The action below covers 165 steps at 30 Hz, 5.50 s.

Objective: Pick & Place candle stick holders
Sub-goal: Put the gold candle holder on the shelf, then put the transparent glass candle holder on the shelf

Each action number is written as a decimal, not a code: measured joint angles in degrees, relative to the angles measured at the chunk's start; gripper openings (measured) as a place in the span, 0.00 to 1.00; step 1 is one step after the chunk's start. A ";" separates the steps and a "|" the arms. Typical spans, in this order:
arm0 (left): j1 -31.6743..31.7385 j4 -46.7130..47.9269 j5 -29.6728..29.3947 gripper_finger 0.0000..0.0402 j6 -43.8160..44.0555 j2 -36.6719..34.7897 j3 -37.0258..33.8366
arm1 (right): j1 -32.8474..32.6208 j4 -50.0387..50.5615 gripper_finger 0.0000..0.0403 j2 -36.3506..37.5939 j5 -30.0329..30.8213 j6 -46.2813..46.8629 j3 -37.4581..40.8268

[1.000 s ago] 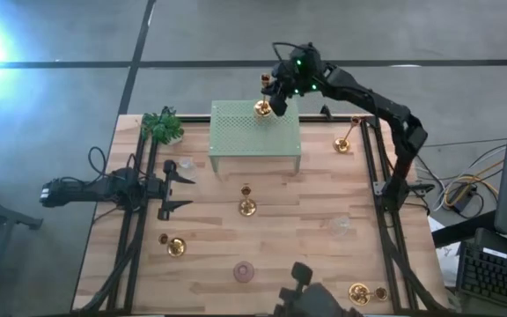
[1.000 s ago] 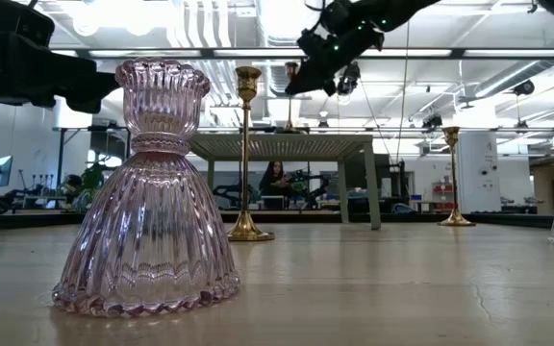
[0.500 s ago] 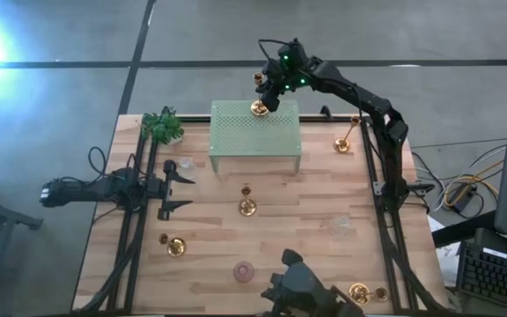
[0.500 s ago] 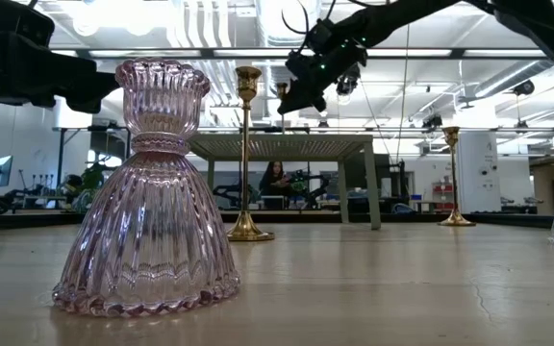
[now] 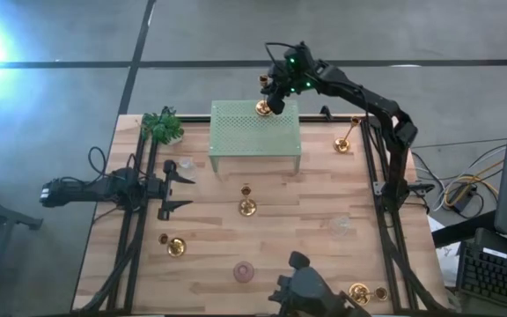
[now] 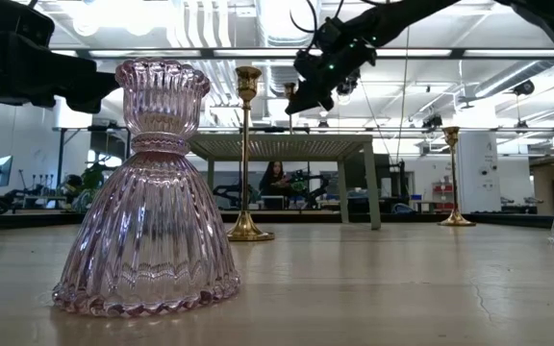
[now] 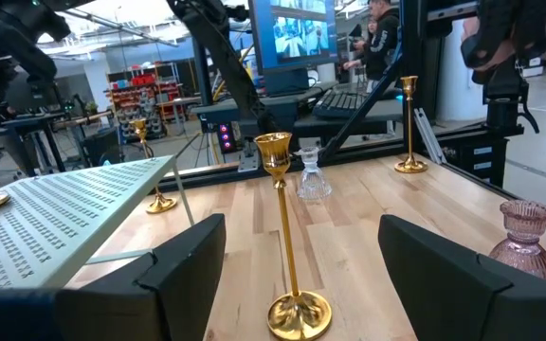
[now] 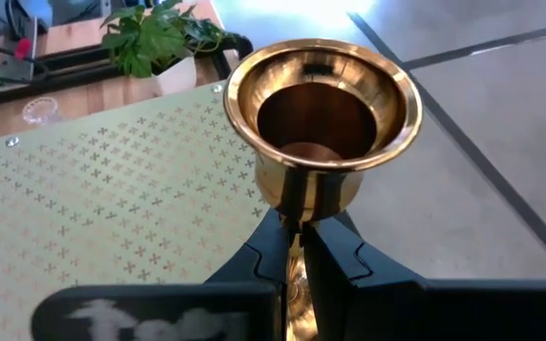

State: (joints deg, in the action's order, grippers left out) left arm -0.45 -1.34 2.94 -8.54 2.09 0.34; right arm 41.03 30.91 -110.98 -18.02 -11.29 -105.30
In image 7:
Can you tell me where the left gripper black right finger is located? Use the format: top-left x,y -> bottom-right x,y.
377,214 -> 546,341

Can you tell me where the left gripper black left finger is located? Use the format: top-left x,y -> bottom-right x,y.
0,213 -> 228,341

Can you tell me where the pink ribbed glass candle holder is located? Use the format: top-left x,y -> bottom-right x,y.
488,199 -> 546,285

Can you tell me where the tall gold candlestick holder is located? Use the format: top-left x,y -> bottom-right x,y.
129,117 -> 178,215

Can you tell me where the medium gold candlestick holder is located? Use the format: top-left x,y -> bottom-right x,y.
253,131 -> 334,341

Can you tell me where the clear glass candle holder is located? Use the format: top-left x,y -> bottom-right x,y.
295,146 -> 334,201

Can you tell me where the pale green perforated metal shelf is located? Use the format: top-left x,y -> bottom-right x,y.
0,154 -> 196,291

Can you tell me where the black drawer cabinet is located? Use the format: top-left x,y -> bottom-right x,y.
436,136 -> 509,188

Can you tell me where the silver aluminium profile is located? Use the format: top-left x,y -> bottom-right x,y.
412,106 -> 447,165

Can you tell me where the black computer with red lights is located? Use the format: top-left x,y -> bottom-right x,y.
215,120 -> 239,154

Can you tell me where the red parts bin shelving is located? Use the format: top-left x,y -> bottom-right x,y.
105,70 -> 184,139

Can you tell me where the dark grey desk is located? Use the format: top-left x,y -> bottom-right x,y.
191,81 -> 405,141

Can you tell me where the black computer keyboard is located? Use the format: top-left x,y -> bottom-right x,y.
311,88 -> 370,119

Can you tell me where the black workbench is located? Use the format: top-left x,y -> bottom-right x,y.
0,111 -> 68,174

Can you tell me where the white column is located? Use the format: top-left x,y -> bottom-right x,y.
436,21 -> 488,122

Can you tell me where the person's hand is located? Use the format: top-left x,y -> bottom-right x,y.
461,17 -> 516,72

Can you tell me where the person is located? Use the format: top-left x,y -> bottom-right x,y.
360,14 -> 379,48
342,0 -> 401,94

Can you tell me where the computer monitor with blue screen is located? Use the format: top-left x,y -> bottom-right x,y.
247,0 -> 339,96

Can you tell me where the grey metal bracket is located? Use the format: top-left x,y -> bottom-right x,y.
237,140 -> 261,172

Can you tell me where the black table edge rail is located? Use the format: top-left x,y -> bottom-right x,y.
156,139 -> 400,193

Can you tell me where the black diagonal frame strut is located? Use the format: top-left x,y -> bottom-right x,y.
318,45 -> 403,162

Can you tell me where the black frame post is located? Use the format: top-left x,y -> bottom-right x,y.
399,0 -> 445,143

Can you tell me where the dark frame post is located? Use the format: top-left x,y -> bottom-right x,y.
191,36 -> 214,108

